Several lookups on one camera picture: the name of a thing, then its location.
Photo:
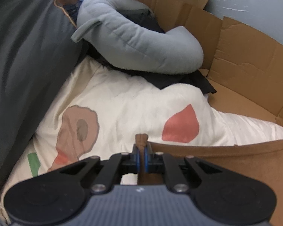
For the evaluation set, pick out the dark grey pillow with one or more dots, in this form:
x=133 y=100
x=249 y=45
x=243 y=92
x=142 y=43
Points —
x=26 y=63

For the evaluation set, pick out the brown printed t-shirt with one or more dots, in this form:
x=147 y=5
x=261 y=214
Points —
x=238 y=160

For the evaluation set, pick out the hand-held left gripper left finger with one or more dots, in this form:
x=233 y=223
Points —
x=137 y=161

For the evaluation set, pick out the flattened cardboard sheet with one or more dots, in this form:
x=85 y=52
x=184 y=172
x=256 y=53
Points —
x=245 y=63

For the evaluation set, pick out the grey curved neck pillow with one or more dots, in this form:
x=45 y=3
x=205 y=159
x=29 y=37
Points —
x=136 y=44

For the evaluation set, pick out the cream bear print blanket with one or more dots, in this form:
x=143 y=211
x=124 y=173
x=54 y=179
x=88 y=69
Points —
x=127 y=103

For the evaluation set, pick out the black cloth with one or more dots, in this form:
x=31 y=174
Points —
x=184 y=80

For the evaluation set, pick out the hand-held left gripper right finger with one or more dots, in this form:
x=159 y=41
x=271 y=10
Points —
x=146 y=161

